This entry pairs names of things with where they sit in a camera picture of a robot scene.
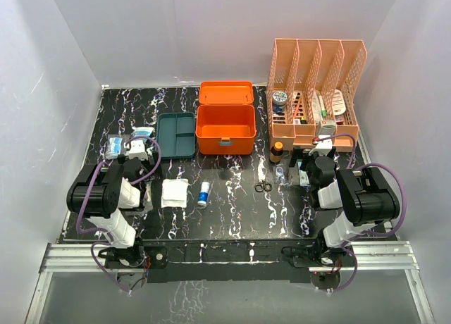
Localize brown bottle orange cap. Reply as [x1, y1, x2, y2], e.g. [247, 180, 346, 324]
[270, 142, 283, 163]

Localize light blue long packet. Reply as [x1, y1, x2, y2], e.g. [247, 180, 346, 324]
[130, 127, 155, 140]

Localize white gauze pad pack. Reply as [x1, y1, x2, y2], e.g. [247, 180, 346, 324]
[161, 178, 189, 208]

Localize white blue small bottle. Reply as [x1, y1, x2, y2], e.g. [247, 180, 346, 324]
[197, 181, 211, 208]

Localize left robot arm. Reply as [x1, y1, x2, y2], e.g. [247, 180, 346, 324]
[66, 156, 162, 268]

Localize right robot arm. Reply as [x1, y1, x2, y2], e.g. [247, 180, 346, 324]
[281, 147, 407, 272]

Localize orange medicine box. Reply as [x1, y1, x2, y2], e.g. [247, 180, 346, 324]
[196, 81, 257, 156]

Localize white blue sachet packet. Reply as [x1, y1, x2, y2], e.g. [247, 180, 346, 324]
[297, 160, 310, 187]

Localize clear bag blue items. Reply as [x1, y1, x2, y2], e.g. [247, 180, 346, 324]
[105, 134, 130, 160]

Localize beige bandage bag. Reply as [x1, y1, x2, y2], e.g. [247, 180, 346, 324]
[142, 182, 153, 213]

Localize white pill blister pack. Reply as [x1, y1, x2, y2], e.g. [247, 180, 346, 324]
[332, 89, 347, 116]

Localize teal divided tray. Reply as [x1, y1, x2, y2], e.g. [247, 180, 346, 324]
[156, 112, 196, 160]

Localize blue round tin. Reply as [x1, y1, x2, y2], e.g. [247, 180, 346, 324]
[272, 91, 288, 106]

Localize peach desk file organizer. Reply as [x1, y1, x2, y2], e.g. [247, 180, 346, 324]
[266, 38, 367, 152]

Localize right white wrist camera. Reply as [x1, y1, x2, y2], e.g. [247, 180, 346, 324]
[310, 135, 333, 156]

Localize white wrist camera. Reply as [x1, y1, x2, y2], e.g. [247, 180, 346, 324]
[310, 135, 333, 156]
[128, 139, 148, 161]

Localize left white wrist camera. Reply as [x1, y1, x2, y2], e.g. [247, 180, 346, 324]
[128, 139, 148, 161]

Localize black handled scissors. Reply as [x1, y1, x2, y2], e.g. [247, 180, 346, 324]
[254, 156, 272, 193]

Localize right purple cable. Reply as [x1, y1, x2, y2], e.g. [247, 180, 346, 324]
[319, 133, 408, 293]

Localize aluminium frame rail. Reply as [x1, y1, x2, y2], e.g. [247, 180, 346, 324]
[24, 241, 436, 324]

